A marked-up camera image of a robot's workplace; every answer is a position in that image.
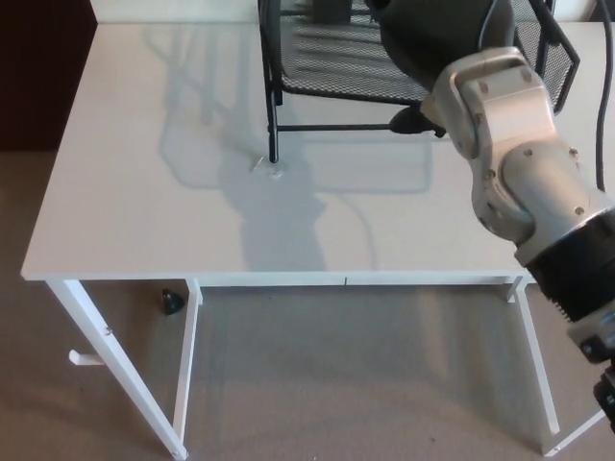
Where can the black rubber doorstop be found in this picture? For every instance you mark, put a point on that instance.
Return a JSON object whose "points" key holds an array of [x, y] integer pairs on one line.
{"points": [[172, 302]]}

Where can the clear tape piece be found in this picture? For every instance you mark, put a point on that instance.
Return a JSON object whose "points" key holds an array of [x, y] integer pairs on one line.
{"points": [[269, 169]]}

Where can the dark brown cabinet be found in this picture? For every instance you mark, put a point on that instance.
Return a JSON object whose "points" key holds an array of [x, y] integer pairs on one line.
{"points": [[43, 72]]}

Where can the small black box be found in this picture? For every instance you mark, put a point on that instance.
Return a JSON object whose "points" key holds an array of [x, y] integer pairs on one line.
{"points": [[331, 10]]}

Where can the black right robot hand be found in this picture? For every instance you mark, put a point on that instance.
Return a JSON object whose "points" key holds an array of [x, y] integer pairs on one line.
{"points": [[432, 33]]}

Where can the white side hook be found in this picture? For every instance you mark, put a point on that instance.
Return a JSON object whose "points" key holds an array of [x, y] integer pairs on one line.
{"points": [[79, 359]]}

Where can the black mesh sliding tray layer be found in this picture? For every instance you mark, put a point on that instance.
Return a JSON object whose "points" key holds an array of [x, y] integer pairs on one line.
{"points": [[336, 72]]}

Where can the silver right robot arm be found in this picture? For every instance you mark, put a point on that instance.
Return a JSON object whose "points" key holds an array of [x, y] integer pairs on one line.
{"points": [[519, 153]]}

